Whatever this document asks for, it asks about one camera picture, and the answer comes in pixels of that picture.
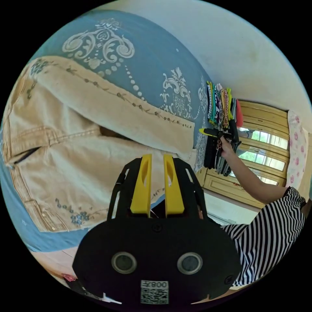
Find yellow wooden window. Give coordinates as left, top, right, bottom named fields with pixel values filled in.
left=195, top=99, right=291, bottom=210

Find bed with blue printed sheet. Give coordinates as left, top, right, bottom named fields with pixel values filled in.
left=0, top=9, right=213, bottom=253

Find person's body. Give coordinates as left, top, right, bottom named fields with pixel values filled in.
left=220, top=186, right=312, bottom=287

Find pile of clothes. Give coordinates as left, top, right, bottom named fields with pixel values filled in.
left=203, top=82, right=245, bottom=177

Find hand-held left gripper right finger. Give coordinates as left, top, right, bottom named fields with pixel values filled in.
left=163, top=154, right=185, bottom=218

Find floral curtain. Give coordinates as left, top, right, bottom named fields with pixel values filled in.
left=285, top=110, right=309, bottom=189

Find person's right hand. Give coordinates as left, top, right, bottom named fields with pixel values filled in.
left=217, top=136, right=236, bottom=159

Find person's right forearm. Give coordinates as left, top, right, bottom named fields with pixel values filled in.
left=222, top=151, right=291, bottom=203

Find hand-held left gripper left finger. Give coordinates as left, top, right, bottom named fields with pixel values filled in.
left=130, top=154, right=152, bottom=218

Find beige pants with floral embroidery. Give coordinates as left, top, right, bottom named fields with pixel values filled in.
left=2, top=56, right=198, bottom=232

